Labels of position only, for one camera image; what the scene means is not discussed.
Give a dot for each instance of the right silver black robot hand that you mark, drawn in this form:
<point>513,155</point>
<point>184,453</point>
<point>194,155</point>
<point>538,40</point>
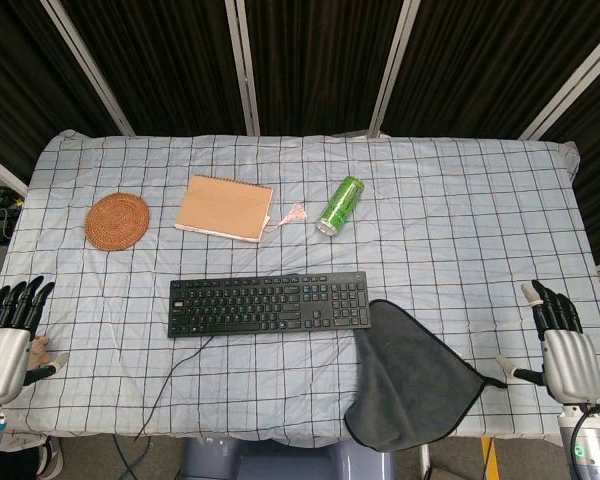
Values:
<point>572,365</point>

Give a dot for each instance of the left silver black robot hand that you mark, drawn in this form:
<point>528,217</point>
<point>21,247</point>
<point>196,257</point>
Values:
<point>0,360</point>

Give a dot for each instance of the black computer keyboard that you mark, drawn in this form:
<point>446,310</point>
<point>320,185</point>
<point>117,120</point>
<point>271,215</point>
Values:
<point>260,305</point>

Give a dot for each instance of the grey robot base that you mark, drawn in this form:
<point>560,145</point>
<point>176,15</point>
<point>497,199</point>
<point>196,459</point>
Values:
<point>280,462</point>

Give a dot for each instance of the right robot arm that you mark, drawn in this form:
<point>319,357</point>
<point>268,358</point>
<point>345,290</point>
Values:
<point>595,450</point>

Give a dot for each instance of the black white shoe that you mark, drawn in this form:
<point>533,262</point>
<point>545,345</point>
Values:
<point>52,455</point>

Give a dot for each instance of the dark grey microfibre towel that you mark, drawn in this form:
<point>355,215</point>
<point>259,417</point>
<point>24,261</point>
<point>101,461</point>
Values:
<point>405,375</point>

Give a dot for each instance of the white table leg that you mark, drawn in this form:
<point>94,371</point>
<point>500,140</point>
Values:
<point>424,462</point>

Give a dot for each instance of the round woven rattan coaster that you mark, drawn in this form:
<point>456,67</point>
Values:
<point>117,222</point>

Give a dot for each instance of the light blue checked tablecloth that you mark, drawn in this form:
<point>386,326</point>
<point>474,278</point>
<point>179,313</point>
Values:
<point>455,210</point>

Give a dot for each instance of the brown kraft spiral notebook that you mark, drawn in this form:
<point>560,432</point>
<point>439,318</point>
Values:
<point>222,207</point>

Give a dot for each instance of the green energy drink can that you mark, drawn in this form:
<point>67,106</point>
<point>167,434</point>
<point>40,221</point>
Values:
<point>341,202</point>

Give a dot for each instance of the pink tassel bookmark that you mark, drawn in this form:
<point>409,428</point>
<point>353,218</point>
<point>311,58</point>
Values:
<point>295,215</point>

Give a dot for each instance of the white partition post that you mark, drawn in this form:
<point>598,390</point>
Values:
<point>572,85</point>
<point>87,65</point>
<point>392,70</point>
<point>242,65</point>
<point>2,170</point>

